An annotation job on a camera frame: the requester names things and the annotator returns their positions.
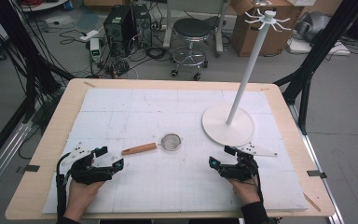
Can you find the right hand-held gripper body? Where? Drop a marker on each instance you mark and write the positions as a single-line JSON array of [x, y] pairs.
[[240, 171]]

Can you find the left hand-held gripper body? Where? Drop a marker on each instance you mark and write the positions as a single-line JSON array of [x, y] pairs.
[[88, 174]]

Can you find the white hook stand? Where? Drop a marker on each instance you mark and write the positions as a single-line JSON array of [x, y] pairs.
[[245, 77]]

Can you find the person's right hand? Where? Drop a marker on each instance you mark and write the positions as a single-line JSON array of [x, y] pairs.
[[247, 191]]

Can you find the person's left hand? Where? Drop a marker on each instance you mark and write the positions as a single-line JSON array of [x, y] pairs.
[[80, 196]]

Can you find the black tape piece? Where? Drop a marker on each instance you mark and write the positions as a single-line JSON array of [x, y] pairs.
[[316, 174], [31, 168]]

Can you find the white grid mat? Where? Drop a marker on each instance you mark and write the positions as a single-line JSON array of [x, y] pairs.
[[155, 118]]

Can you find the white bench power supply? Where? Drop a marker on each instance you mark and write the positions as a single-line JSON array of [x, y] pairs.
[[95, 49]]

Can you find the black metal stand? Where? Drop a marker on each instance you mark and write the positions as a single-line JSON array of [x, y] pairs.
[[31, 62], [326, 40]]

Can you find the white power strip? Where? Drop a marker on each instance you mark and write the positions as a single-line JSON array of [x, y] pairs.
[[89, 35]]

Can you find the brown cardboard box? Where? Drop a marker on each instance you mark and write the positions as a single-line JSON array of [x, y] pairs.
[[248, 34]]

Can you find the large black computer tower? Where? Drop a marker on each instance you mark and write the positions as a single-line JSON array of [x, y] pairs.
[[118, 31]]

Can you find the white flat board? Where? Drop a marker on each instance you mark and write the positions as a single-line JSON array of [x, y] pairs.
[[301, 46]]

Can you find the black round stool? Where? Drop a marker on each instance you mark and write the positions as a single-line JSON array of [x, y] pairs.
[[192, 28]]

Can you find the slim black computer tower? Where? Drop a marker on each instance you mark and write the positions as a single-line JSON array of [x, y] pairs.
[[143, 25]]

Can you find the grey bag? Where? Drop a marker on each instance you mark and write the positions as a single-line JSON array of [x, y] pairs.
[[312, 25]]

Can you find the aluminium rail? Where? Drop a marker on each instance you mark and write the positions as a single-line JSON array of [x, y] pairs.
[[3, 165], [320, 168]]

